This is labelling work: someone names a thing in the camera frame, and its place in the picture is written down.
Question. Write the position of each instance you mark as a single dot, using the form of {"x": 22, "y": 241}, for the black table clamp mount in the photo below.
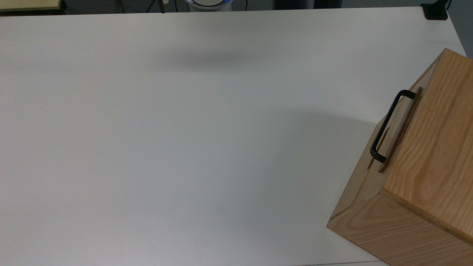
{"x": 436, "y": 11}

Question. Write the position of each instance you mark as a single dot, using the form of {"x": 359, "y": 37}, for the beige board with dark edge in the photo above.
{"x": 29, "y": 4}

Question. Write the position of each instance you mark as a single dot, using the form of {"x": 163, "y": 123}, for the wooden drawer cabinet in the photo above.
{"x": 432, "y": 192}

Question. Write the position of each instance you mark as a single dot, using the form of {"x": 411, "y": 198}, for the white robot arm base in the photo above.
{"x": 208, "y": 3}

